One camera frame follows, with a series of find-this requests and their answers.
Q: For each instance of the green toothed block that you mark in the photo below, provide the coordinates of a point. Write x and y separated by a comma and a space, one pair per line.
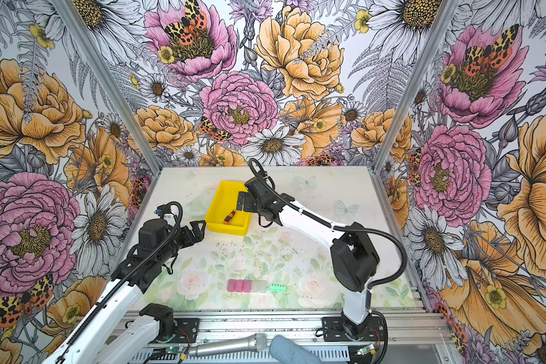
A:
277, 288

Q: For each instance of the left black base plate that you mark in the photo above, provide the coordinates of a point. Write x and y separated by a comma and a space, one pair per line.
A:
185, 331

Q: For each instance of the yellow plastic bin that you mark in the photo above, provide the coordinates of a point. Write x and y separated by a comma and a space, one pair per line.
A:
225, 201

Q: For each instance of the pink block strip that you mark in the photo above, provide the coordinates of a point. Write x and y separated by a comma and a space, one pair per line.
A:
239, 286

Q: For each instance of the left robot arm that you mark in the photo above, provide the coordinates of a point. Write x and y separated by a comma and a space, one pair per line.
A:
86, 344

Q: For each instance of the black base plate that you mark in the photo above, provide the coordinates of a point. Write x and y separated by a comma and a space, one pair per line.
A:
185, 331
338, 329

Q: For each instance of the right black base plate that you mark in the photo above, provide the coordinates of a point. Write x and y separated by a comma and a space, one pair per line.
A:
338, 329

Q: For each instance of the silver microphone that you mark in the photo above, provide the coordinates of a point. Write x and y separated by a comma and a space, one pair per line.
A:
253, 344

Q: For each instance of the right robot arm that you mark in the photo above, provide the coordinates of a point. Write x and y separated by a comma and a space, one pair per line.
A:
354, 258

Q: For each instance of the aluminium front rail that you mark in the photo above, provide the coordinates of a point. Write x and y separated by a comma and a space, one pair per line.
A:
404, 326

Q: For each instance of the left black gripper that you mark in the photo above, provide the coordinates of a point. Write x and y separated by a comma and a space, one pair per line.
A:
199, 235

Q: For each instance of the blue foam windscreen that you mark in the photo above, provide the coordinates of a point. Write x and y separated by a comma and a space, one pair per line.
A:
287, 352

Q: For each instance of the translucent white block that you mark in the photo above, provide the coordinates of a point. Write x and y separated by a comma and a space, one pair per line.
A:
259, 286

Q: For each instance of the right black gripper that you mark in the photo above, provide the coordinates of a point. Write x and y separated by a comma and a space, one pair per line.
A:
247, 205

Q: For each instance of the orange black screwdriver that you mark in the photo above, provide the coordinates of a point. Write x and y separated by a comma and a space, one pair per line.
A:
229, 217

